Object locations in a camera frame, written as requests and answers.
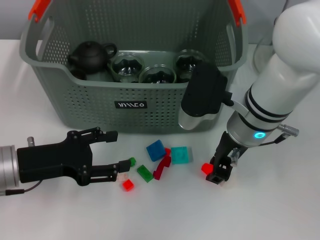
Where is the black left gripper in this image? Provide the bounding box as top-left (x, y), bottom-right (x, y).
top-left (16, 126), bottom-right (132, 187)

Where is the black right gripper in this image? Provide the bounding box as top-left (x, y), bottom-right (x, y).
top-left (204, 131), bottom-right (248, 185)

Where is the red slope brick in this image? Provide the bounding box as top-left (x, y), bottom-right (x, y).
top-left (201, 162), bottom-right (214, 175)

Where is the small red square brick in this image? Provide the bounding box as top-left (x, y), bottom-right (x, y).
top-left (121, 178), bottom-right (136, 192)

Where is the cyan square brick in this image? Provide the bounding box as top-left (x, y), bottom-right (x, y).
top-left (170, 146), bottom-right (194, 165)

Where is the glass teacup black sleeve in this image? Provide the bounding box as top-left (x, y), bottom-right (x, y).
top-left (139, 64), bottom-right (179, 85)
top-left (111, 51), bottom-right (146, 84)
top-left (174, 49), bottom-right (209, 84)

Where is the grey perforated storage bin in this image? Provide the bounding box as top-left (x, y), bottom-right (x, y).
top-left (19, 0), bottom-right (250, 133)

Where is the small black teacup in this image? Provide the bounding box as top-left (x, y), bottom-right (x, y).
top-left (69, 67), bottom-right (88, 81)

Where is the clear network plug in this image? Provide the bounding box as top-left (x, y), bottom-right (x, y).
top-left (229, 147), bottom-right (241, 168)

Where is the green rectangular brick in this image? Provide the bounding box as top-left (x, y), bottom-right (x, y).
top-left (136, 164), bottom-right (154, 183)

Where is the blue square brick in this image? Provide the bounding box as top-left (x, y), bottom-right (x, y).
top-left (146, 139), bottom-right (167, 163)

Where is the dark red curved brick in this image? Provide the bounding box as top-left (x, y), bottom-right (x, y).
top-left (153, 155), bottom-right (172, 181)

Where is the black clay teapot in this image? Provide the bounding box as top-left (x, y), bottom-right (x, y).
top-left (66, 41), bottom-right (118, 75)

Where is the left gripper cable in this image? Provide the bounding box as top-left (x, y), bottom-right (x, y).
top-left (4, 180), bottom-right (44, 196)

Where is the orange bin handle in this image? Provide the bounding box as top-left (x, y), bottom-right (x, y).
top-left (27, 0), bottom-right (247, 27)

